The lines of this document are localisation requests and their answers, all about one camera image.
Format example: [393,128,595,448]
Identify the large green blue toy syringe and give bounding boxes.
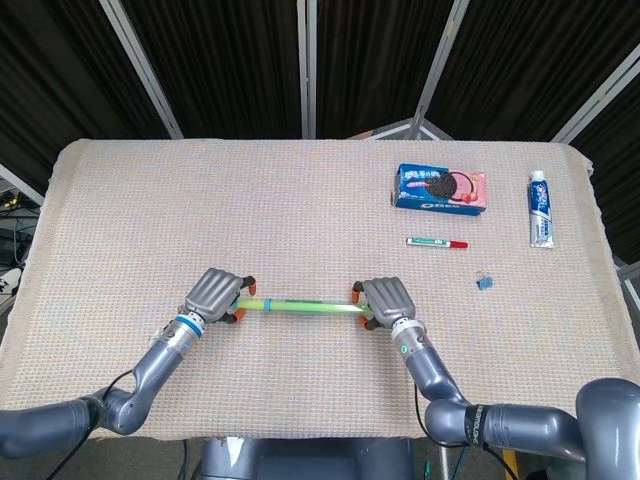
[233,295,374,319]

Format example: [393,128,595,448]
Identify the blue pink Oreo box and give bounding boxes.
[389,162,489,217]

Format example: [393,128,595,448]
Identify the grey metal frame bar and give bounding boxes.
[0,162,47,207]

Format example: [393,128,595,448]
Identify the grey metal screen foot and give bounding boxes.
[371,117,455,142]

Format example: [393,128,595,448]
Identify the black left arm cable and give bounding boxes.
[49,368,137,480]

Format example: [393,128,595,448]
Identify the beige woven tablecloth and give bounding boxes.
[0,137,640,445]

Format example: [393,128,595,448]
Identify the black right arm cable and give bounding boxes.
[412,383,519,480]

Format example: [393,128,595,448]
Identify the white black shoe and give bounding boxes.
[0,265,24,302]

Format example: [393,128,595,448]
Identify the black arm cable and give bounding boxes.
[49,368,137,480]
[412,383,519,480]

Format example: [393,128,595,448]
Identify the white blue toothpaste tube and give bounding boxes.
[527,169,556,249]

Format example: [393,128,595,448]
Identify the grey metal screen post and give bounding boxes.
[551,48,640,145]
[409,0,472,139]
[98,0,184,140]
[297,0,319,140]

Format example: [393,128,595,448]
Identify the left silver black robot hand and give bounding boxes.
[184,268,259,325]

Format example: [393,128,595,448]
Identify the grey robot torso base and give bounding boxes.
[199,437,416,480]

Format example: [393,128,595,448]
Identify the green marker with red cap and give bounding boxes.
[405,236,470,250]

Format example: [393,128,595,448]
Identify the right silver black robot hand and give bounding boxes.
[351,277,417,332]

